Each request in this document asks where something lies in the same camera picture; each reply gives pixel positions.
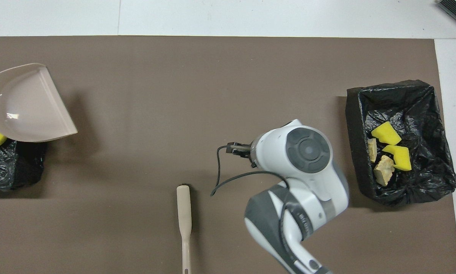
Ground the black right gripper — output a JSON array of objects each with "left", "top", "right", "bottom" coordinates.
[{"left": 234, "top": 145, "right": 257, "bottom": 166}]

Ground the beige hand brush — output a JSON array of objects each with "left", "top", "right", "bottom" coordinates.
[{"left": 176, "top": 184, "right": 193, "bottom": 274}]

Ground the pale crumbly bread chunk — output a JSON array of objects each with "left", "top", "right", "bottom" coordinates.
[{"left": 373, "top": 155, "right": 396, "bottom": 187}]

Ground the green and yellow sponge piece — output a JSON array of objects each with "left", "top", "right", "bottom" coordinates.
[{"left": 371, "top": 121, "right": 402, "bottom": 146}]

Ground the large yellow sponge piece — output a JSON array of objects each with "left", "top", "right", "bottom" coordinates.
[{"left": 382, "top": 145, "right": 412, "bottom": 172}]

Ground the beige plastic dustpan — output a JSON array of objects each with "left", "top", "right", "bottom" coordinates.
[{"left": 0, "top": 63, "right": 78, "bottom": 143}]

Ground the black bag lined bin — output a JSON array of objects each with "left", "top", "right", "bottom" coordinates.
[
  {"left": 345, "top": 80, "right": 456, "bottom": 208},
  {"left": 0, "top": 137, "right": 48, "bottom": 191}
]

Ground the brown table mat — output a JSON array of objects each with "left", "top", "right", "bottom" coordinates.
[{"left": 0, "top": 36, "right": 456, "bottom": 274}]

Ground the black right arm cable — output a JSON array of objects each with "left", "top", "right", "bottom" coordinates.
[{"left": 210, "top": 142, "right": 316, "bottom": 274}]

